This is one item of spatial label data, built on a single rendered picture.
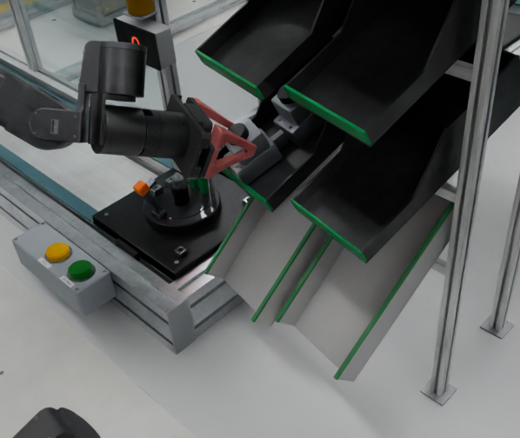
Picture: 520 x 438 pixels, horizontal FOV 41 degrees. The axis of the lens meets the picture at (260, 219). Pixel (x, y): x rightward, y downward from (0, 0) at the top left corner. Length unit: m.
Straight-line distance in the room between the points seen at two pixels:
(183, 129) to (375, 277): 0.33
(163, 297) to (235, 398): 0.19
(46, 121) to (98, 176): 0.71
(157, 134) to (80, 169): 0.73
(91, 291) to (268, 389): 0.33
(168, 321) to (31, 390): 0.25
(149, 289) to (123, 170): 0.43
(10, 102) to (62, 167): 0.76
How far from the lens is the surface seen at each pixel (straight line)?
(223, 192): 1.29
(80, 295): 1.17
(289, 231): 1.02
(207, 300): 1.14
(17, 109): 0.81
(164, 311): 1.09
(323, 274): 0.97
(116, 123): 0.79
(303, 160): 0.91
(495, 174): 1.53
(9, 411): 1.18
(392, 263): 0.93
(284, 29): 0.86
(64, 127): 0.79
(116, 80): 0.80
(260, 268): 1.03
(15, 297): 1.35
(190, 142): 0.83
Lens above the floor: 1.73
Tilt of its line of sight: 39 degrees down
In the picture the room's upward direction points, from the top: 5 degrees counter-clockwise
